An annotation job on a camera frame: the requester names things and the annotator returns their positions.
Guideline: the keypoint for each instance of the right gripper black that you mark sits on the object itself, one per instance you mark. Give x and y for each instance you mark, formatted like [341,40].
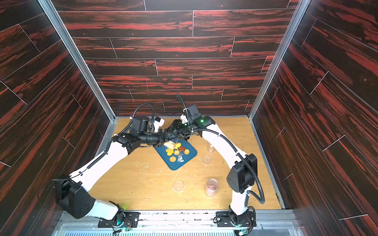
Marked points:
[179,131]

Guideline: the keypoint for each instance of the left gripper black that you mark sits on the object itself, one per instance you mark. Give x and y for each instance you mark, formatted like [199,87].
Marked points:
[160,140]

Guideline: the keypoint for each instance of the pale yellow rectangular biscuit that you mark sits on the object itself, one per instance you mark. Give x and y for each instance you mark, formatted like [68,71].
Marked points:
[170,145]

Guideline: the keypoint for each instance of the clear jar with star cookies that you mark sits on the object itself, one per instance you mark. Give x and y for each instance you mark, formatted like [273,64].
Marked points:
[211,148]

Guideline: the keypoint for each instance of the clear jar lid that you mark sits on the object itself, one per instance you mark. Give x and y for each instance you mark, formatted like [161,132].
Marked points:
[178,186]
[206,159]

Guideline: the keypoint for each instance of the clear jar with pink cookies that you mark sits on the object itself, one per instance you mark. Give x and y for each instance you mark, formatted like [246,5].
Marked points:
[211,187]

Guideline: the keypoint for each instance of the clear jar with yellow cookies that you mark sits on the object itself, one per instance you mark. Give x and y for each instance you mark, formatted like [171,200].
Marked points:
[174,139]

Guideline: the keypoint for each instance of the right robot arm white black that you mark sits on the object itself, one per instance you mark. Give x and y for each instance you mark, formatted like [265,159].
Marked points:
[243,175]

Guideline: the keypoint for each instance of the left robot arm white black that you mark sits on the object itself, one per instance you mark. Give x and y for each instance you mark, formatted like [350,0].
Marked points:
[72,191]

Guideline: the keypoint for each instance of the teal plastic tray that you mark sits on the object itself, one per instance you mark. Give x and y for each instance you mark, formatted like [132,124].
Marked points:
[176,165]

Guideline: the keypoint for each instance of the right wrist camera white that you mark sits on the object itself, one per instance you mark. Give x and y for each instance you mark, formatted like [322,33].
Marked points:
[184,119]

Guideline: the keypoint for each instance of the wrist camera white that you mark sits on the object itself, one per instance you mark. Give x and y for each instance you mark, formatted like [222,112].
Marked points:
[158,123]
[184,119]

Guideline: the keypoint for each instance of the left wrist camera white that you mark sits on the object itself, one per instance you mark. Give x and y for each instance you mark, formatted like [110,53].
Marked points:
[158,123]

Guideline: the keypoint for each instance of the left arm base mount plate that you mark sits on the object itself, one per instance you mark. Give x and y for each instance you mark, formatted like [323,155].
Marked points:
[125,220]

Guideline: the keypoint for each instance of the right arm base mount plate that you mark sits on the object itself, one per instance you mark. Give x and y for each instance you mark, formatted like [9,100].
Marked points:
[230,219]

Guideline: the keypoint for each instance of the aluminium front rail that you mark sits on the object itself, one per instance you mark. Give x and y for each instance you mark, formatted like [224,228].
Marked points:
[183,223]

